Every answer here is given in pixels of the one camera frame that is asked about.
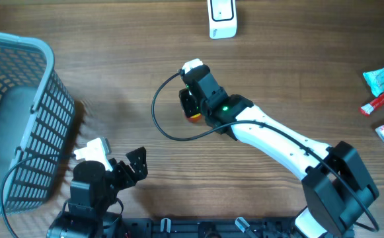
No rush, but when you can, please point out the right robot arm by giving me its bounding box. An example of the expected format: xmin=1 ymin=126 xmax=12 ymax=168
xmin=179 ymin=59 xmax=379 ymax=237

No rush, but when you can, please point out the red sachet stick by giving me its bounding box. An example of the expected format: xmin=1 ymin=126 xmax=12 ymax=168
xmin=360 ymin=92 xmax=384 ymax=116

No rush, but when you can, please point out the red sriracha sauce bottle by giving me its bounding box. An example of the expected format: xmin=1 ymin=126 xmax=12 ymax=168
xmin=186 ymin=113 xmax=202 ymax=123

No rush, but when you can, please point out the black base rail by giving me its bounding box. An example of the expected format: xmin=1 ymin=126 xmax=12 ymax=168
xmin=120 ymin=217 xmax=305 ymax=238

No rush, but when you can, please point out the grey plastic basket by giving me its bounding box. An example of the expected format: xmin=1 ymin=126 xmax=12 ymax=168
xmin=0 ymin=32 xmax=75 ymax=214

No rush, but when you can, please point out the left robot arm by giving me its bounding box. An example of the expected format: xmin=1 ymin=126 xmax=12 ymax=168
xmin=46 ymin=147 xmax=148 ymax=238

